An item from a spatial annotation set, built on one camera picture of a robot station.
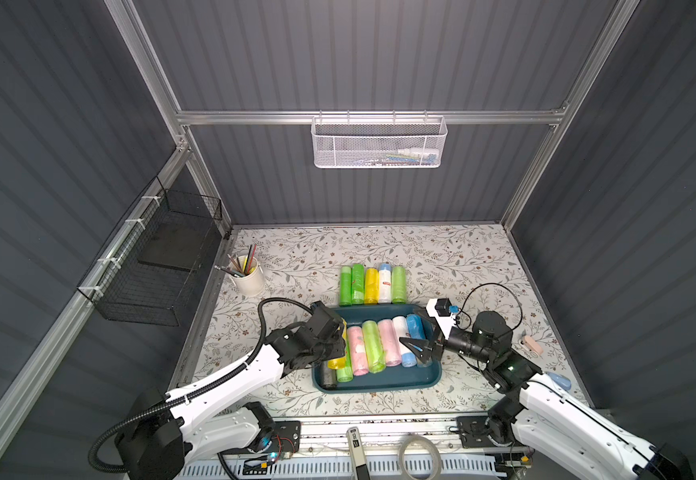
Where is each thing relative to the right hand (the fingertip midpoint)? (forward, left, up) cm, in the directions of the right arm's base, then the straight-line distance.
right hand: (414, 324), depth 72 cm
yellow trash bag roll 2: (+19, +10, -16) cm, 27 cm away
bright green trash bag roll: (+22, +18, -17) cm, 33 cm away
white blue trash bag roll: (+23, +5, -16) cm, 28 cm away
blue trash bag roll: (+6, -3, -15) cm, 17 cm away
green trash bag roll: (-7, +17, -16) cm, 25 cm away
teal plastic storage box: (-7, +4, -20) cm, 22 cm away
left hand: (-3, +17, -10) cm, 20 cm away
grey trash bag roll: (-8, +22, -16) cm, 28 cm away
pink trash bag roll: (-1, +14, -15) cm, 21 cm away
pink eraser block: (+2, -37, -17) cm, 41 cm away
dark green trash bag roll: (+22, +14, -16) cm, 31 cm away
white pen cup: (+21, +49, -9) cm, 54 cm away
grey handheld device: (-27, +13, -15) cm, 34 cm away
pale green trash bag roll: (0, +9, -15) cm, 18 cm away
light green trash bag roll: (+23, 0, -17) cm, 29 cm away
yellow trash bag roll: (-6, +19, -9) cm, 22 cm away
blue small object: (-7, -42, -19) cm, 47 cm away
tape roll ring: (-26, -4, -16) cm, 31 cm away
